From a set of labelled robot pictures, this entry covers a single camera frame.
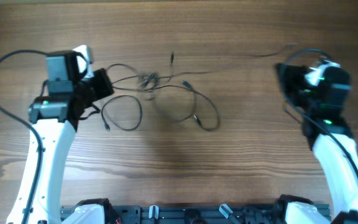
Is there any left camera black cable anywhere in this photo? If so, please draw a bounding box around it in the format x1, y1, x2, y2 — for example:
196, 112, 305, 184
0, 49, 101, 224

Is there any right camera black cable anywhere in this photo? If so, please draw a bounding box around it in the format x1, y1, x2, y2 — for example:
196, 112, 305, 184
280, 48, 358, 220

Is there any camera black cable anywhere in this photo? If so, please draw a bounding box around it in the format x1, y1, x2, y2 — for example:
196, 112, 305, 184
280, 48, 358, 220
0, 49, 101, 224

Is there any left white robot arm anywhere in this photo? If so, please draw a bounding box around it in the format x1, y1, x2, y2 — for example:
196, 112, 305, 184
6, 45, 113, 223

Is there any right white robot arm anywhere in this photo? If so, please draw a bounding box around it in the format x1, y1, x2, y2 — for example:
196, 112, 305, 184
275, 61, 358, 223

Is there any black USB cable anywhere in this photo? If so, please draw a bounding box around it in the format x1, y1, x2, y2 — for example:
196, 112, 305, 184
247, 42, 300, 58
106, 51, 221, 132
100, 95, 144, 132

